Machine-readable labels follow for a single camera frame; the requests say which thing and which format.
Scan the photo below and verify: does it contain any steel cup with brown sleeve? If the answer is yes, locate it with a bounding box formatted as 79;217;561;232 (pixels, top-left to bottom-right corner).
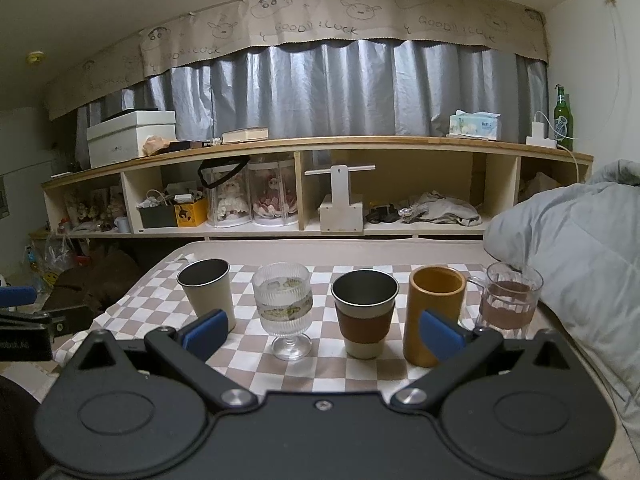
330;269;399;360

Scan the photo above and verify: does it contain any white charger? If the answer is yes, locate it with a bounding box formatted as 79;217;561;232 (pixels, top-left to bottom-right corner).
525;111;558;149

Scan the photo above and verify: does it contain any dried flower bunch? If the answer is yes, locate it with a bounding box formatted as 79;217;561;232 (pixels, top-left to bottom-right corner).
62;187;126;234

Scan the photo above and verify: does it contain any tissue box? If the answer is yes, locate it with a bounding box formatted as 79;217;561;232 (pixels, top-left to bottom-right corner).
446;111;502;140

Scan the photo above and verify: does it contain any brown cloth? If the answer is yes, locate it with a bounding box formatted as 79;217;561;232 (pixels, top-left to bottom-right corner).
49;249;147;335

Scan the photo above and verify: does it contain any amber cylindrical cup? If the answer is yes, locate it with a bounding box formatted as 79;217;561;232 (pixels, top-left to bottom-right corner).
403;265;467;367

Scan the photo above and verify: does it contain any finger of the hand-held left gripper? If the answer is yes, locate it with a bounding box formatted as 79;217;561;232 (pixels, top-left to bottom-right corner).
0;285;39;307
0;309;67;335

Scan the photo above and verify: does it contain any beige printed valance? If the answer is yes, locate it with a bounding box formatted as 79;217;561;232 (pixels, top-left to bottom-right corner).
44;0;550;122

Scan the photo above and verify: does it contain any white wooden stand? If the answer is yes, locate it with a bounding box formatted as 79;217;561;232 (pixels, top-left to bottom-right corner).
304;164;376;235

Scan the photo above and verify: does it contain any black small device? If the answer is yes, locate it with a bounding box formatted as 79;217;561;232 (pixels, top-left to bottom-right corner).
364;202;402;224

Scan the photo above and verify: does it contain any dark tray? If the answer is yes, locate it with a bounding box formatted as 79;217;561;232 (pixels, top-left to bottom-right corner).
169;138;222;151

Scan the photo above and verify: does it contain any book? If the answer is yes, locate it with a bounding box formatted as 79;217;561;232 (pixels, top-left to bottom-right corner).
221;126;271;144

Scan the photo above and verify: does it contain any grey duvet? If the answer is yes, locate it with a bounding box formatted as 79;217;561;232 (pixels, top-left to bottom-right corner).
484;159;640;402

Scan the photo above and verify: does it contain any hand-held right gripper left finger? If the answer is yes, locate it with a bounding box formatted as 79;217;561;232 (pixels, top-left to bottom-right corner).
75;308;259;415

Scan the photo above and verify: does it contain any clear doll case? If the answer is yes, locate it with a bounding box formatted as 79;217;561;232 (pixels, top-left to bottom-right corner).
248;158;300;227
199;159;252;227

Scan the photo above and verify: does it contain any yellow box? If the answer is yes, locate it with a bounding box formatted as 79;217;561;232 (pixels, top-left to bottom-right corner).
173;198;209;228

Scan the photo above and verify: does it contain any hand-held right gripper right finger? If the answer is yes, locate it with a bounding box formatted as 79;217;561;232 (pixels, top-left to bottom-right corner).
390;308;571;416

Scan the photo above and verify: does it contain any grey crumpled cloth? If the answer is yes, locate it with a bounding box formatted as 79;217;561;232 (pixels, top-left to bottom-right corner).
404;190;484;226

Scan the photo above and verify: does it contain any wooden shelf unit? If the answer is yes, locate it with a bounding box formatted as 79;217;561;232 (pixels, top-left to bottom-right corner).
41;135;595;241

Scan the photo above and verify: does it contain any white cable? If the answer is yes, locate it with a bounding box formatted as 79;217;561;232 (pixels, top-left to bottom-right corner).
554;141;582;183

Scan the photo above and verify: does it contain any grey curtain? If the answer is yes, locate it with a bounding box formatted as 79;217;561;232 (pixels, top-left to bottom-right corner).
75;39;550;162

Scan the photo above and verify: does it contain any ribbed glass goblet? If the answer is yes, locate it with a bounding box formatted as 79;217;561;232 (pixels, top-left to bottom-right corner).
252;262;314;361

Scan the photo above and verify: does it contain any pink shell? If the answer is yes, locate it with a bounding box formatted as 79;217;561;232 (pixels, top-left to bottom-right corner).
143;135;171;157

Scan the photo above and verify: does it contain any large white box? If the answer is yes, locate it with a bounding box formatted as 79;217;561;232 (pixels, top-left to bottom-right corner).
86;111;177;170

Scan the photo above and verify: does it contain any white cup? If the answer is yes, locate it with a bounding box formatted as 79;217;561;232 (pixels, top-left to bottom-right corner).
177;258;236;333

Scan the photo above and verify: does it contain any clear plastic bag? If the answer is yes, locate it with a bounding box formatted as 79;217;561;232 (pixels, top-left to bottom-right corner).
42;234;77;292

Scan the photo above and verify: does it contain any dark green box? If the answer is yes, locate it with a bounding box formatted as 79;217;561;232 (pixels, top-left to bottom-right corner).
137;203;178;230

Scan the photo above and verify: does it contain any clear glass mug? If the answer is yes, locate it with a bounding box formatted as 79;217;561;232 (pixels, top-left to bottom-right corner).
466;261;544;339

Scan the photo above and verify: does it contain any checkered cloth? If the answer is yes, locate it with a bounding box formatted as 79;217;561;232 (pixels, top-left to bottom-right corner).
52;259;503;403

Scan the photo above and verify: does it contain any green glass bottle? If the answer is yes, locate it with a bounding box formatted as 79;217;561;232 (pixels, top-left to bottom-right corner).
552;85;574;142

